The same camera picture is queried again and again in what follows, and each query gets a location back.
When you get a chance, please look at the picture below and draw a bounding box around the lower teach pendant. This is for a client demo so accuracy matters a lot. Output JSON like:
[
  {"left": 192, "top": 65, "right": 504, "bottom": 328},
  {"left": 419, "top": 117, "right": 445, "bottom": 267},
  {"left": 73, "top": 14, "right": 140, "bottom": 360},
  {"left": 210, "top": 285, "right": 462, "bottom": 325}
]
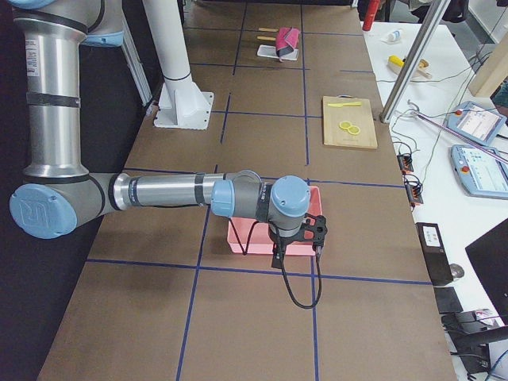
[{"left": 450, "top": 144, "right": 507, "bottom": 199}]

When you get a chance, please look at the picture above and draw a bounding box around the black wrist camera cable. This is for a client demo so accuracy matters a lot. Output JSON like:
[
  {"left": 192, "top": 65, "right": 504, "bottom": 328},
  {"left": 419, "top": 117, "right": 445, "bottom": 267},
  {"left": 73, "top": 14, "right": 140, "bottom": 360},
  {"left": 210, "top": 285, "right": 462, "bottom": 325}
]
[{"left": 231, "top": 216, "right": 323, "bottom": 309}]

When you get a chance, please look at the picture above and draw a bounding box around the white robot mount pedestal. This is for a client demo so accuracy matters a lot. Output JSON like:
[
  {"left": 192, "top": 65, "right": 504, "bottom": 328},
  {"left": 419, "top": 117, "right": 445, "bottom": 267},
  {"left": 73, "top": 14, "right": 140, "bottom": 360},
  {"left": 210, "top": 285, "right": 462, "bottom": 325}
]
[{"left": 143, "top": 0, "right": 214, "bottom": 130}]

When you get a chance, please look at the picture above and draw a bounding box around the wooden cutting board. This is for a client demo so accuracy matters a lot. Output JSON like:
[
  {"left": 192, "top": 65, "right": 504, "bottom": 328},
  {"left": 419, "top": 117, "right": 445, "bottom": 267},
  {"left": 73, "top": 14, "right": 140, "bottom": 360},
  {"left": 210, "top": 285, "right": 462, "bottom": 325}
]
[{"left": 322, "top": 96, "right": 378, "bottom": 150}]

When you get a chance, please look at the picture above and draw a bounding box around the reacher grabber stick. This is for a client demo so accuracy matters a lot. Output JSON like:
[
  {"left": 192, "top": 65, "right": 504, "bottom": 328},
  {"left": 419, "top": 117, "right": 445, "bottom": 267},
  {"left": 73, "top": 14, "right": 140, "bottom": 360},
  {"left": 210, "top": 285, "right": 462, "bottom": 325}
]
[{"left": 407, "top": 98, "right": 508, "bottom": 148}]

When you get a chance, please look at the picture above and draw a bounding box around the black monitor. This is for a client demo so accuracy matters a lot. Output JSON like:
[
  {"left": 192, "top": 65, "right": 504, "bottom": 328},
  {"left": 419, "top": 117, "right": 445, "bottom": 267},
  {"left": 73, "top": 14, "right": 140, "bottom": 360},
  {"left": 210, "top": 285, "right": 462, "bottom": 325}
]
[{"left": 466, "top": 223, "right": 507, "bottom": 321}]

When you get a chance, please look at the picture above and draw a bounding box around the teach pendant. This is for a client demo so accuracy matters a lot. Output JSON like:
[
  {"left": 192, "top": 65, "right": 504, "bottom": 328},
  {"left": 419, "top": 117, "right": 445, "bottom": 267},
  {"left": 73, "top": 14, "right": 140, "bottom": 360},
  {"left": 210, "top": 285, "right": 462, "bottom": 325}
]
[
  {"left": 450, "top": 144, "right": 507, "bottom": 199},
  {"left": 443, "top": 101, "right": 508, "bottom": 145}
]

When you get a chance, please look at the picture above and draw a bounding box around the black power adapter box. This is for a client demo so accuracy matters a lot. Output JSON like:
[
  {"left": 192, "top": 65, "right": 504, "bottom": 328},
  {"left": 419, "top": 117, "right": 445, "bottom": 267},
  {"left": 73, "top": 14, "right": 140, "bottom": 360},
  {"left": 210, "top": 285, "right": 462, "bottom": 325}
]
[{"left": 415, "top": 222, "right": 453, "bottom": 287}]

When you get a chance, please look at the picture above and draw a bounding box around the pink plastic bin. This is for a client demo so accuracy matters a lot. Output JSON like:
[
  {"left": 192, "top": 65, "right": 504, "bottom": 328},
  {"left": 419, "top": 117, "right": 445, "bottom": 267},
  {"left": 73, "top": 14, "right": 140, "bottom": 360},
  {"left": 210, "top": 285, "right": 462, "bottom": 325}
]
[{"left": 226, "top": 185, "right": 323, "bottom": 256}]

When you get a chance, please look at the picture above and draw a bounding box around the wooden dustpan with brush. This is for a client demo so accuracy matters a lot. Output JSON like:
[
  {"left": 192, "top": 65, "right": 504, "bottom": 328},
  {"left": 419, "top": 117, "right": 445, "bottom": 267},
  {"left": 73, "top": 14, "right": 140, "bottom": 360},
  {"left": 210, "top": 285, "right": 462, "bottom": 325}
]
[{"left": 387, "top": 55, "right": 433, "bottom": 82}]

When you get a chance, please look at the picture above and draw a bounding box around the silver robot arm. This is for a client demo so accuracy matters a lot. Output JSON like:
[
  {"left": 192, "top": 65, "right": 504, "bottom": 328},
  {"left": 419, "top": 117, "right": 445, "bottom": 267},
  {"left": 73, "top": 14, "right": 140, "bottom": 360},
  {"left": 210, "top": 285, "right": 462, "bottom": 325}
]
[{"left": 10, "top": 1, "right": 327, "bottom": 250}]

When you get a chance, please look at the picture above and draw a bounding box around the yellow plastic knife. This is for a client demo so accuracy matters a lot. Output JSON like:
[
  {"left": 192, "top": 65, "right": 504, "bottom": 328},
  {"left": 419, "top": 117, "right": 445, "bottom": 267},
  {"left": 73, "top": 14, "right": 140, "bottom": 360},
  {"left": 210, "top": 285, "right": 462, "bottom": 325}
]
[{"left": 326, "top": 102, "right": 362, "bottom": 108}]

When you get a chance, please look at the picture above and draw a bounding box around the white towel rack stand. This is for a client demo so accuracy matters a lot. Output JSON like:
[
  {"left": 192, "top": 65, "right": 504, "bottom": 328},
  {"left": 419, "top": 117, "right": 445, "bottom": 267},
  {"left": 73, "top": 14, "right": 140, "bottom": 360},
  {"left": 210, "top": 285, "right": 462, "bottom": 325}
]
[{"left": 256, "top": 28, "right": 299, "bottom": 62}]

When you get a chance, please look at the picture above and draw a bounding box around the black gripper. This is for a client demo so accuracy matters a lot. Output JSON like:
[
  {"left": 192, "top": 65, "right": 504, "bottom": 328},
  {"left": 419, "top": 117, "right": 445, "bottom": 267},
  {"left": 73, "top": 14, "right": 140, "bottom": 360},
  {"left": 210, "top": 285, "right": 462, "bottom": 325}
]
[{"left": 268, "top": 214, "right": 328, "bottom": 246}]

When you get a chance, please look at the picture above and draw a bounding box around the aluminium frame post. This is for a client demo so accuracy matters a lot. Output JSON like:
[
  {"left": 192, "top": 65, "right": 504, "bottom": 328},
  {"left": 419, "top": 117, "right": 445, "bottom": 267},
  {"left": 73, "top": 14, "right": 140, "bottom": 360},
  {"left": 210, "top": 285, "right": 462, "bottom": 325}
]
[{"left": 379, "top": 0, "right": 450, "bottom": 123}]

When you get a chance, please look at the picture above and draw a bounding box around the lemon slice far side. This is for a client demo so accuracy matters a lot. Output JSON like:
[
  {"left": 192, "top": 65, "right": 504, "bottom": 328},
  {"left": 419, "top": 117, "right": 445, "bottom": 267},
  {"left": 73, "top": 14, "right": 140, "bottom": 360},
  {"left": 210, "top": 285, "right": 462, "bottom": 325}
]
[{"left": 339, "top": 121, "right": 352, "bottom": 130}]

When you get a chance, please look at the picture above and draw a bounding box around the white tube bottle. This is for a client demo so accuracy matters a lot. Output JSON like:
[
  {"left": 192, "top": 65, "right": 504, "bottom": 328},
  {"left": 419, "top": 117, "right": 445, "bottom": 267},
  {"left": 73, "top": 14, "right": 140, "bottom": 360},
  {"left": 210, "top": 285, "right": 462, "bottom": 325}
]
[{"left": 381, "top": 29, "right": 403, "bottom": 44}]

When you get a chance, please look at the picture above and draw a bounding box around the upper teach pendant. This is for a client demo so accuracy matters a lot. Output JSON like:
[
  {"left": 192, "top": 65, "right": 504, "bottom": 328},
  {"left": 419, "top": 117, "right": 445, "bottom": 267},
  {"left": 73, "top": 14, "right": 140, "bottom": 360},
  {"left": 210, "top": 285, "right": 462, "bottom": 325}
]
[{"left": 443, "top": 101, "right": 508, "bottom": 145}]

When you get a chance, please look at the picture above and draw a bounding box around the red cylinder bottle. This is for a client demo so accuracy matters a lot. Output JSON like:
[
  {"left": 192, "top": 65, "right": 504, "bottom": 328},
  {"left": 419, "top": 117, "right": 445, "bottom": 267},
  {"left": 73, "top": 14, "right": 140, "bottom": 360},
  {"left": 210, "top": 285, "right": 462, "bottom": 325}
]
[{"left": 362, "top": 0, "right": 380, "bottom": 31}]

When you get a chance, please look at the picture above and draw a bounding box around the pink cleaning cloth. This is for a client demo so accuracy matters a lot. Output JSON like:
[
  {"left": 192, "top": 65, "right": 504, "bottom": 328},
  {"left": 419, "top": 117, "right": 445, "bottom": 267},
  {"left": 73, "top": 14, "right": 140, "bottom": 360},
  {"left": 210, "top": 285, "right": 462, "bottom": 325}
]
[{"left": 275, "top": 27, "right": 300, "bottom": 62}]

